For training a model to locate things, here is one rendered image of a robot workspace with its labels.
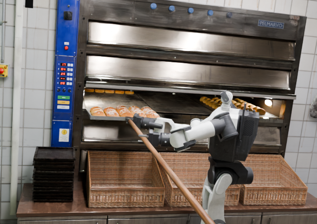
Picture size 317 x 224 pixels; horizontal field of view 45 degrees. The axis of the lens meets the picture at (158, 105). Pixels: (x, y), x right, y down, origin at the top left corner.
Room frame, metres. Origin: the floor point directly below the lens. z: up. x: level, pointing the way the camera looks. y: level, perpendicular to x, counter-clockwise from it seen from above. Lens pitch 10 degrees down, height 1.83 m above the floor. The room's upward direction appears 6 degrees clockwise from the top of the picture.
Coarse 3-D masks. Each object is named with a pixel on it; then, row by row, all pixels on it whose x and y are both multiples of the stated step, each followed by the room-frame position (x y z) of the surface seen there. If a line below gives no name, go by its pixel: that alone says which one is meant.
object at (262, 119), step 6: (84, 114) 3.01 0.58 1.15; (162, 114) 3.17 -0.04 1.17; (168, 114) 3.19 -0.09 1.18; (174, 114) 3.20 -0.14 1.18; (180, 114) 3.22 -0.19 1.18; (186, 114) 3.25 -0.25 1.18; (192, 114) 3.28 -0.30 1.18; (198, 114) 3.30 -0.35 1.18; (204, 114) 3.33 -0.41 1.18; (264, 120) 3.41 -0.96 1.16; (270, 120) 3.43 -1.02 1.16; (276, 120) 3.44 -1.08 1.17; (282, 120) 3.46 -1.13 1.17
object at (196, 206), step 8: (128, 120) 2.72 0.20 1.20; (136, 128) 2.49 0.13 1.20; (152, 152) 2.05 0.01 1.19; (160, 160) 1.91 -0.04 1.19; (168, 168) 1.80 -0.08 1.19; (176, 176) 1.70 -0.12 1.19; (176, 184) 1.64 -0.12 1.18; (184, 192) 1.54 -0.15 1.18; (192, 200) 1.46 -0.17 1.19; (200, 208) 1.39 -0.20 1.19; (200, 216) 1.36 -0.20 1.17; (208, 216) 1.33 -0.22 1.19
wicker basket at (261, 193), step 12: (252, 156) 3.36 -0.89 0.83; (264, 156) 3.39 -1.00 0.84; (276, 156) 3.41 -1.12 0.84; (252, 168) 3.33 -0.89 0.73; (264, 168) 3.36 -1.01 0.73; (288, 168) 3.26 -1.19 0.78; (264, 180) 3.33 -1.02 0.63; (276, 180) 3.36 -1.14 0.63; (288, 180) 3.24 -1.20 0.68; (300, 180) 3.07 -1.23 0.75; (240, 192) 2.93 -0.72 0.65; (252, 192) 2.87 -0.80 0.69; (264, 192) 2.89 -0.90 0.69; (276, 192) 2.92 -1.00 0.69; (288, 192) 2.94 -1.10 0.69; (300, 192) 3.05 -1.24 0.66; (252, 204) 2.87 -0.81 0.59; (264, 204) 2.89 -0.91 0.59; (276, 204) 2.92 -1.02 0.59; (288, 204) 2.94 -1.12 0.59; (300, 204) 2.96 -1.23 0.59
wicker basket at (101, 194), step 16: (96, 160) 2.99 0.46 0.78; (112, 160) 3.02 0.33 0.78; (128, 160) 3.06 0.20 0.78; (144, 160) 3.10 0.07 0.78; (96, 176) 2.96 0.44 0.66; (112, 176) 2.99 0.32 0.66; (128, 176) 3.03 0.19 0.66; (144, 176) 3.06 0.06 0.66; (160, 176) 2.81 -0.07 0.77; (96, 192) 2.80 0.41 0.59; (112, 192) 2.59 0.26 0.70; (128, 192) 2.62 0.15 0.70; (144, 192) 2.65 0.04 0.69; (160, 192) 2.67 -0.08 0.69
